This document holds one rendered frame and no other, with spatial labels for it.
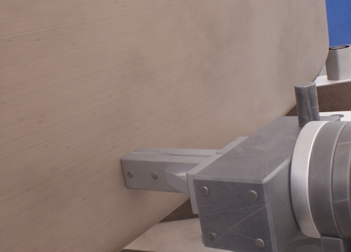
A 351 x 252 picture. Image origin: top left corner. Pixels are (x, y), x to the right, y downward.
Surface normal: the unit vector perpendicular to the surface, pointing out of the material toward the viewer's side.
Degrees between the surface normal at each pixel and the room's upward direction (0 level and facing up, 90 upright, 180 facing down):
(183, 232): 0
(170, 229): 0
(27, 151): 90
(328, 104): 90
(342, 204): 86
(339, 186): 71
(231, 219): 90
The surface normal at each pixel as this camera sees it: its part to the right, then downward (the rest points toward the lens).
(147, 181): -0.55, 0.29
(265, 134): -0.17, -0.96
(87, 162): 0.79, 0.00
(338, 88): -0.07, 0.25
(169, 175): -0.89, 0.25
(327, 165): -0.55, -0.29
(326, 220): -0.47, 0.58
